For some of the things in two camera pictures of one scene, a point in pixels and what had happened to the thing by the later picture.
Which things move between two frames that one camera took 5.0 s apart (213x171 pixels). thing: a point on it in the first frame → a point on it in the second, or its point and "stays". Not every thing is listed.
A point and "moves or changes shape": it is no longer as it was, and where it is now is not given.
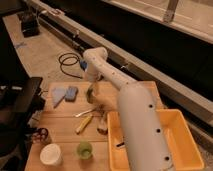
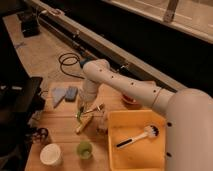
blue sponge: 71,94 stays
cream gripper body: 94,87 → 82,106
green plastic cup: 84,150 stays
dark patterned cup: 41,136 stays
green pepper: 90,95 moves or changes shape
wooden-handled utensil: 98,108 stays
